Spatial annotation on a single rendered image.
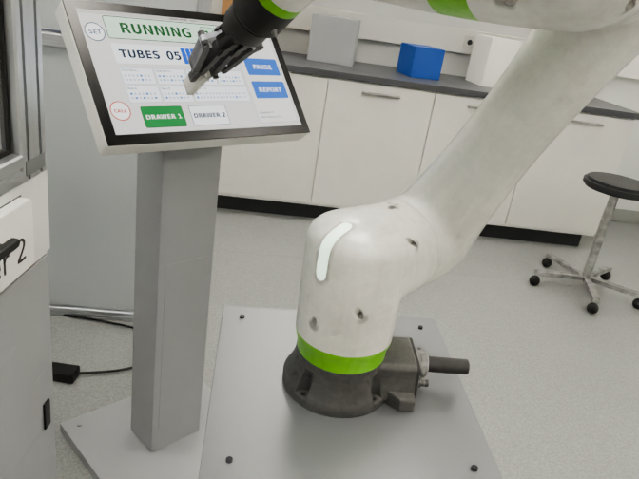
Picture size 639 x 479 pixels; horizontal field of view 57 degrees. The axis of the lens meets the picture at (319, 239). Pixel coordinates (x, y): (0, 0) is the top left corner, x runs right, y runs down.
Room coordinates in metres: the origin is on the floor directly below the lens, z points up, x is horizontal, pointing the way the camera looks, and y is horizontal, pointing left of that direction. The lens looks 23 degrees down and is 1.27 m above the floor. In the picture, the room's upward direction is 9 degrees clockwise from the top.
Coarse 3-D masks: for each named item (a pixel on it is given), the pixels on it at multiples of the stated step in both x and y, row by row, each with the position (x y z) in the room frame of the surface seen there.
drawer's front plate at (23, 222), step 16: (16, 208) 0.78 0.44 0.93; (0, 224) 0.73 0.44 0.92; (16, 224) 0.78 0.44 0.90; (32, 224) 0.82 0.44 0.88; (0, 240) 0.73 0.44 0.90; (32, 240) 0.82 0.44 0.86; (16, 256) 0.77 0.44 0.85; (32, 256) 0.82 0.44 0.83; (0, 272) 0.73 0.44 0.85; (16, 272) 0.77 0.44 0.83; (0, 288) 0.72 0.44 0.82
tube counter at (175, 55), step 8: (168, 48) 1.28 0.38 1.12; (176, 48) 1.30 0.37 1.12; (184, 48) 1.31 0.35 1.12; (192, 48) 1.33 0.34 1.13; (168, 56) 1.27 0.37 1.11; (176, 56) 1.28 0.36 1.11; (184, 56) 1.30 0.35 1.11; (168, 64) 1.26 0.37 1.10; (176, 64) 1.27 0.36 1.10; (184, 64) 1.29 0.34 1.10
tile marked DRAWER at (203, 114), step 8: (192, 112) 1.22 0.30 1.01; (200, 112) 1.24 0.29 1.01; (208, 112) 1.25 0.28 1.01; (216, 112) 1.26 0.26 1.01; (224, 112) 1.28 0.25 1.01; (192, 120) 1.21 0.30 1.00; (200, 120) 1.22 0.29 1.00; (208, 120) 1.24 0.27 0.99; (216, 120) 1.25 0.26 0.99; (224, 120) 1.27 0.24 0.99
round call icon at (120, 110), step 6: (108, 102) 1.11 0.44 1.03; (114, 102) 1.11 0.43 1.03; (120, 102) 1.12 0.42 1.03; (126, 102) 1.13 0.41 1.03; (108, 108) 1.10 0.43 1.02; (114, 108) 1.10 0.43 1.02; (120, 108) 1.11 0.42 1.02; (126, 108) 1.12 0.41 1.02; (114, 114) 1.10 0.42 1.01; (120, 114) 1.10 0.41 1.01; (126, 114) 1.11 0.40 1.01; (114, 120) 1.09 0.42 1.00; (120, 120) 1.10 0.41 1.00; (126, 120) 1.11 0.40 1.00; (132, 120) 1.11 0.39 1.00
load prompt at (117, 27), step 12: (108, 24) 1.22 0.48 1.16; (120, 24) 1.24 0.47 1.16; (132, 24) 1.26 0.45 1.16; (144, 24) 1.28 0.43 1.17; (156, 24) 1.30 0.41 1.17; (168, 24) 1.32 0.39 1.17; (180, 24) 1.35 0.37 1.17; (192, 24) 1.37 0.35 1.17; (204, 24) 1.40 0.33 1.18; (108, 36) 1.20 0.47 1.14; (120, 36) 1.22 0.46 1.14; (132, 36) 1.24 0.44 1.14; (144, 36) 1.26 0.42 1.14; (156, 36) 1.28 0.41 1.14; (168, 36) 1.30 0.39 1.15; (180, 36) 1.33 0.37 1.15; (192, 36) 1.35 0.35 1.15
